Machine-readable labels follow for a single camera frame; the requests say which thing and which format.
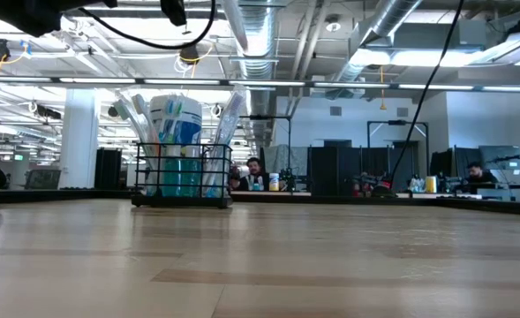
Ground teal mouthwash bottle white cap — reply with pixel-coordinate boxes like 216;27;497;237
161;155;182;199
181;155;202;199

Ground grey cloth cover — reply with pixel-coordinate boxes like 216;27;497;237
266;144;310;178

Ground long ceiling strip light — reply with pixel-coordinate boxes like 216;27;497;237
0;75;520;93

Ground grey chair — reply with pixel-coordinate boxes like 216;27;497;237
24;167;62;191

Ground grey computer monitor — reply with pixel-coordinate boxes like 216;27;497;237
478;144;520;178

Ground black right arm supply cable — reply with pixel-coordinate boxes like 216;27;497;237
390;0;466;189

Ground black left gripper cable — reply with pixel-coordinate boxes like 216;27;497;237
76;0;218;51

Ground yellow hanging cord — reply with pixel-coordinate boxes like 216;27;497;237
378;64;388;111

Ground white building column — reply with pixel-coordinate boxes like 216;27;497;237
58;87;101;190

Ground black rig frame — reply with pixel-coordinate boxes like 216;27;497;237
366;119;431;195
240;114;293;195

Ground silver slanted ventilation duct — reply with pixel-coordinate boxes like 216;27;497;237
334;0;424;85

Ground green white toothbrush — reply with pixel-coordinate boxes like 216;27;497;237
174;100;185;142

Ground black wire caddy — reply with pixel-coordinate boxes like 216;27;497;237
130;141;234;209

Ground white teal toothbrush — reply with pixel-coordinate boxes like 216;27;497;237
112;99;159;196

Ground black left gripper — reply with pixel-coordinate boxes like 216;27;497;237
60;0;188;27

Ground black partition panel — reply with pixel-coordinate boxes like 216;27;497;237
307;145;363;198

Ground black aluminium table frame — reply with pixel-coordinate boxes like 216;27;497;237
0;187;520;216

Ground white blue wipes canister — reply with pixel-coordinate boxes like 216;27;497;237
149;95;203;195

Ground person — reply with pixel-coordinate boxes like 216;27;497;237
232;156;269;192
456;161;499;193
351;174;396;198

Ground black cabinet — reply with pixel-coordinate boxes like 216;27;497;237
94;148;124;191

